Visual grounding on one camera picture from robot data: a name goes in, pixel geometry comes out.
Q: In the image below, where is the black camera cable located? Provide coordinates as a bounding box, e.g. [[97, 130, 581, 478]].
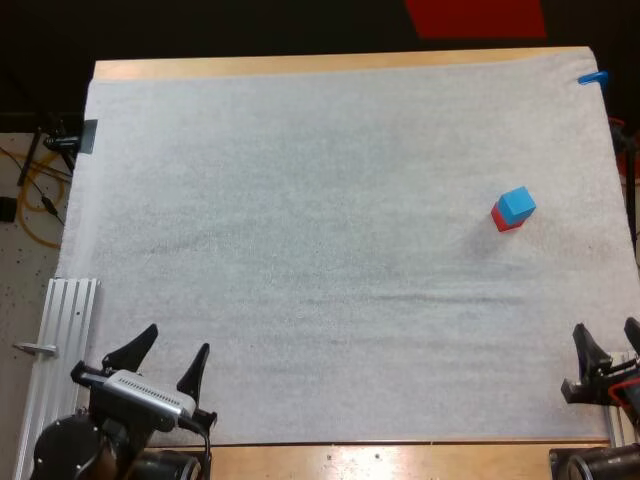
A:
[[178, 416, 213, 480]]

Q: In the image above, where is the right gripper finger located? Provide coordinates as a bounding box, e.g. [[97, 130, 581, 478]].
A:
[[572, 322, 614, 376], [623, 316, 640, 354]]

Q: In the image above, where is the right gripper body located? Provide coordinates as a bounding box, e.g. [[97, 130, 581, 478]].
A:
[[560, 357, 640, 407]]

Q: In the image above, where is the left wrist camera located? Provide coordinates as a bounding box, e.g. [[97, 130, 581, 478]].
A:
[[101, 369, 197, 431]]

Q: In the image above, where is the blue cube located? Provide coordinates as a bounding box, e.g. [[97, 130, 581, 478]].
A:
[[498, 186, 537, 223]]

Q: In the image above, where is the dark clamp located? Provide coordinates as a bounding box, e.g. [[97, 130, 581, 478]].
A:
[[81, 119, 99, 155]]

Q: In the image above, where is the silver clamp handle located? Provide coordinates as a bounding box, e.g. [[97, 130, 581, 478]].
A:
[[12, 341, 59, 358]]

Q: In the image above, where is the red cube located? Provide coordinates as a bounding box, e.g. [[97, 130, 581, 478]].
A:
[[490, 201, 526, 234]]

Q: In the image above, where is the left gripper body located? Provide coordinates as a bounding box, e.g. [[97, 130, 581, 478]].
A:
[[70, 360, 218, 444]]

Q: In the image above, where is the ribbed aluminium rail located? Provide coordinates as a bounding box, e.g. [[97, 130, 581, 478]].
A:
[[605, 349, 640, 447], [12, 277, 103, 480]]

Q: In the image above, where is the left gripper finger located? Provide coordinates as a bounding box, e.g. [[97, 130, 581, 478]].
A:
[[101, 323, 160, 375], [176, 342, 211, 404]]

